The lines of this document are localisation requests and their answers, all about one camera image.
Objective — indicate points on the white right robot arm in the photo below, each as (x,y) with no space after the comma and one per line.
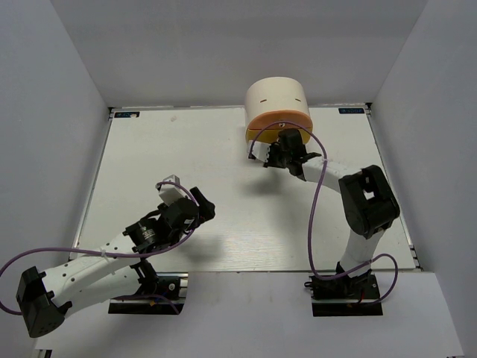
(369,204)

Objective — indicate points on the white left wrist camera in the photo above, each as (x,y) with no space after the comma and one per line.
(168,190)

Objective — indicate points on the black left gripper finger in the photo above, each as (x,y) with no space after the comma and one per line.
(205,206)
(204,217)

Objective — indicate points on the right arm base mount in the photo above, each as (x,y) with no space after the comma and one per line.
(345,297)

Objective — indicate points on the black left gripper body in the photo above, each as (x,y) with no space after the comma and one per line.
(176,237)

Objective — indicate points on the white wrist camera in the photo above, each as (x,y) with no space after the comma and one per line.
(258,151)
(168,190)

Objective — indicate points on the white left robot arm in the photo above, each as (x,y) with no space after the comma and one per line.
(120,270)

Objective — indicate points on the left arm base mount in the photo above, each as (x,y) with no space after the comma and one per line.
(165,297)

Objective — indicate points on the round cream drawer organizer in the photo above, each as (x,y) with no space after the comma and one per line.
(273,105)

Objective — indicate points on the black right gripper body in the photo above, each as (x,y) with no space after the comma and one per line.
(278,157)

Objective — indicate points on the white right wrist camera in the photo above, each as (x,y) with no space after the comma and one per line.
(258,151)

